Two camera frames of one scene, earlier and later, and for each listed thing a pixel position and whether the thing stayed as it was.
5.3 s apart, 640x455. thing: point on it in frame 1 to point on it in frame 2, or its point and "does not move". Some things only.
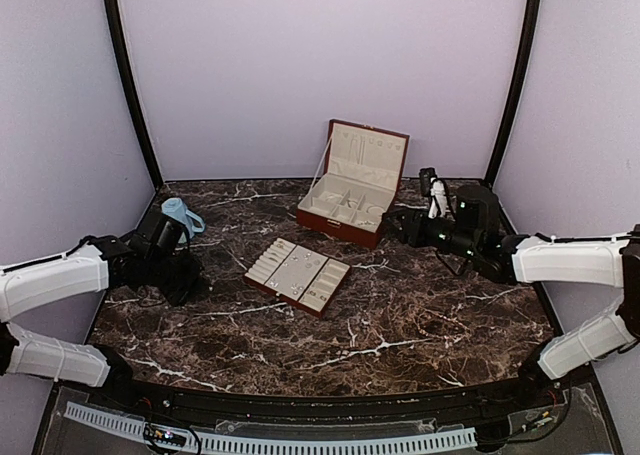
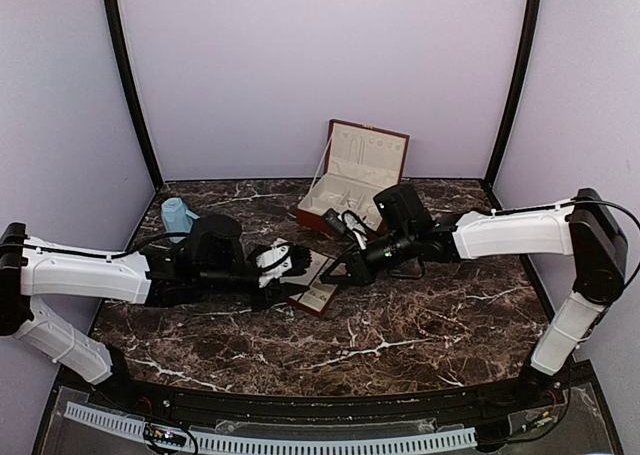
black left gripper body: [176, 281] to [217, 279]
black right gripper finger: [396, 221] to [348, 279]
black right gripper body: [459, 241] to [403, 251]
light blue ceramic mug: [177, 208] does not move
